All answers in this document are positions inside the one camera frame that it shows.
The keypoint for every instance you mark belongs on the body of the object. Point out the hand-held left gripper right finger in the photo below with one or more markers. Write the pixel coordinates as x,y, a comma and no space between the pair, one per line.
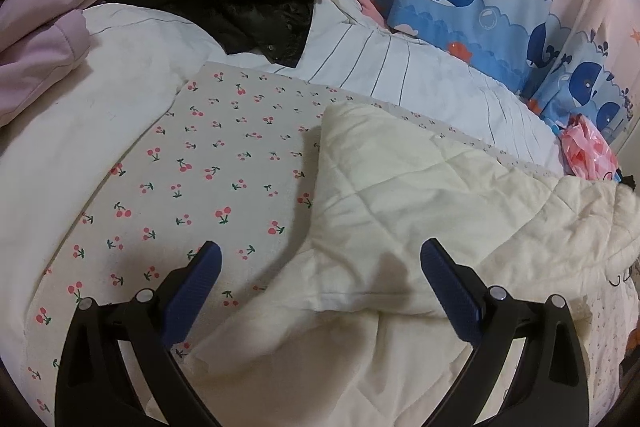
450,292

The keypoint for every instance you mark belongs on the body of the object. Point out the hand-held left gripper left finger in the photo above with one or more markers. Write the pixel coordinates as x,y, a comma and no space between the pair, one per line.
192,289

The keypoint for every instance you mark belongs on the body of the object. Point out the cream quilted blanket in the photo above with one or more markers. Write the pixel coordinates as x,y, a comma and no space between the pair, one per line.
400,187

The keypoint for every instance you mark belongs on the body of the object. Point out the cherry print bed sheet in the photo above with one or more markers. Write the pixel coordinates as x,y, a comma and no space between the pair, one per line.
225,147

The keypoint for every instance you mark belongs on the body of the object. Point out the white striped duvet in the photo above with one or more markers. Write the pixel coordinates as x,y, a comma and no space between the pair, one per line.
75,132

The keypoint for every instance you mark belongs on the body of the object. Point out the pink plastic bag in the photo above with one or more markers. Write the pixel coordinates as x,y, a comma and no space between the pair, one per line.
585,147

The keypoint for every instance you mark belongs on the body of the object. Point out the lilac purple jacket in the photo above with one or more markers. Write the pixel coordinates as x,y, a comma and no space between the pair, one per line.
40,52

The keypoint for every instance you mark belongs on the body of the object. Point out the pink cloth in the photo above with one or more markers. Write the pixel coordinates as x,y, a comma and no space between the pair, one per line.
367,4

